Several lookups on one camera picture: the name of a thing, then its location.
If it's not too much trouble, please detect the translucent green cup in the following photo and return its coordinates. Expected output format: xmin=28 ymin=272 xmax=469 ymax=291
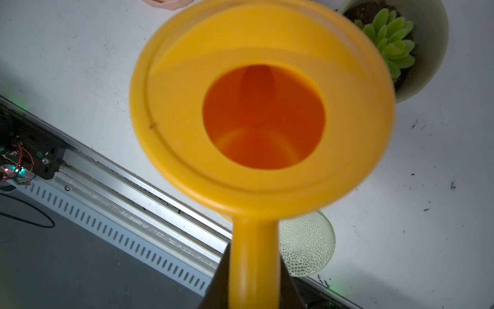
xmin=279 ymin=211 xmax=336 ymax=278

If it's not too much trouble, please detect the green ribbed pot succulent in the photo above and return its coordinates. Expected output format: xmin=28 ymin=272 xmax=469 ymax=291
xmin=338 ymin=0 xmax=448 ymax=102

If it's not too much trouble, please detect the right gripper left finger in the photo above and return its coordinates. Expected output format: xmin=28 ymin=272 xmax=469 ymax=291
xmin=198 ymin=243 xmax=231 ymax=309

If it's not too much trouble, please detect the aluminium front rail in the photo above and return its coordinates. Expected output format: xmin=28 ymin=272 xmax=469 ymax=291
xmin=0 ymin=94 xmax=364 ymax=309

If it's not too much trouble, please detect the small circuit board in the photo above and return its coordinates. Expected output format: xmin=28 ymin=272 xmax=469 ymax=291
xmin=1 ymin=164 xmax=30 ymax=184

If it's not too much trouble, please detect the yellow plastic watering can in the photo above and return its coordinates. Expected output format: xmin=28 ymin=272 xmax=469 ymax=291
xmin=129 ymin=1 xmax=395 ymax=308

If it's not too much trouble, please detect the pink saucer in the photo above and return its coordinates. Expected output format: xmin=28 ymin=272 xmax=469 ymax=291
xmin=142 ymin=0 xmax=194 ymax=10

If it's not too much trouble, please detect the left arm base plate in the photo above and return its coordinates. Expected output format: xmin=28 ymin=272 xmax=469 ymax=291
xmin=1 ymin=110 xmax=67 ymax=180

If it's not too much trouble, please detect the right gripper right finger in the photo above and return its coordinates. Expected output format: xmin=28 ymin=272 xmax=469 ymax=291
xmin=279 ymin=259 xmax=306 ymax=309

